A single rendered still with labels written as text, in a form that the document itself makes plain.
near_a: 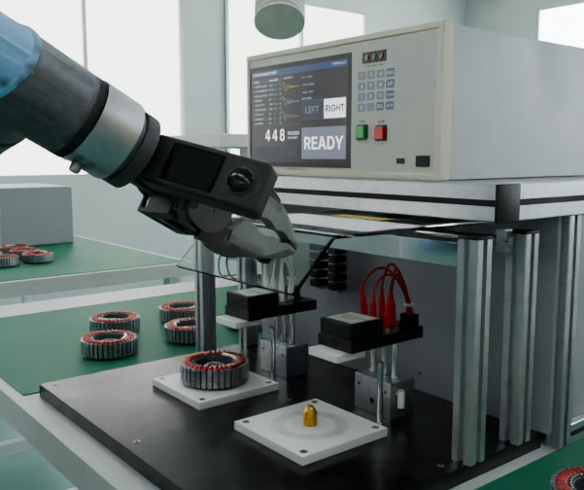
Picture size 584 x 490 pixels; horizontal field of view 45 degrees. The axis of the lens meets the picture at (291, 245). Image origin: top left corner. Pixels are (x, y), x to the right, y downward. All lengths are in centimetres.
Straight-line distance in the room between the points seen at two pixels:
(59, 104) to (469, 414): 59
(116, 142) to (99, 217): 533
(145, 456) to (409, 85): 60
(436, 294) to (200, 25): 550
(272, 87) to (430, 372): 54
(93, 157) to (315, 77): 58
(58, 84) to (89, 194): 531
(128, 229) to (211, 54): 173
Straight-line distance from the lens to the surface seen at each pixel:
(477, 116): 100
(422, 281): 113
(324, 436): 96
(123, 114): 60
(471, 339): 87
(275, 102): 120
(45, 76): 58
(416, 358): 117
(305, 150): 113
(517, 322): 96
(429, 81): 96
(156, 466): 92
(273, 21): 232
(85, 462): 100
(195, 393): 112
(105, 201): 594
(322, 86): 111
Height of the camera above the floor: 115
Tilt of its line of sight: 7 degrees down
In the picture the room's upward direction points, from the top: straight up
